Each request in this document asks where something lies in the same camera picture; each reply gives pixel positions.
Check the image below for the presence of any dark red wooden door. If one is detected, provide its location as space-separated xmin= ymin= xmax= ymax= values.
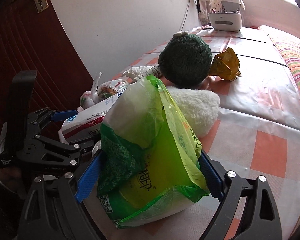
xmin=0 ymin=0 xmax=93 ymax=130

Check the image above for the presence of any dark green plush toy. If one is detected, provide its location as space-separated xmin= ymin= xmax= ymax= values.
xmin=158 ymin=31 xmax=212 ymax=88

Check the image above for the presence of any floral plastic bag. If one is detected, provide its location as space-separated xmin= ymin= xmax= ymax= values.
xmin=79 ymin=72 xmax=129 ymax=109

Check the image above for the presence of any white plastic bottle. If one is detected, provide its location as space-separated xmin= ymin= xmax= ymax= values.
xmin=141 ymin=64 xmax=162 ymax=78

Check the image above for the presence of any striped colourful bedspread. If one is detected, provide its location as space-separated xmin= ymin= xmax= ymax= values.
xmin=258 ymin=25 xmax=300 ymax=92

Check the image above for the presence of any white knitted lace hat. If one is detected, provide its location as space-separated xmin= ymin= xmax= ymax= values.
xmin=167 ymin=86 xmax=220 ymax=138

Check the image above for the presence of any yellow wrapper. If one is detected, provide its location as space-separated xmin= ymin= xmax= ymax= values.
xmin=208 ymin=48 xmax=241 ymax=81

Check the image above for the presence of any white tissue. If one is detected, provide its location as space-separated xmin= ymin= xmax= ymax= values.
xmin=121 ymin=65 xmax=153 ymax=83

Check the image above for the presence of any green plastic bag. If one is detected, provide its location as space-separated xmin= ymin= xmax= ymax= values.
xmin=97 ymin=76 xmax=209 ymax=229

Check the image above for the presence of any white wall cable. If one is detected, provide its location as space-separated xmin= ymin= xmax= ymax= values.
xmin=179 ymin=0 xmax=192 ymax=32

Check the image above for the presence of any white storage caddy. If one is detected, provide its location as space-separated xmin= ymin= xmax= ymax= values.
xmin=209 ymin=1 xmax=242 ymax=31

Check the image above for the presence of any white medicine box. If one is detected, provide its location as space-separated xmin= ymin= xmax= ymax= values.
xmin=58 ymin=92 xmax=122 ymax=144

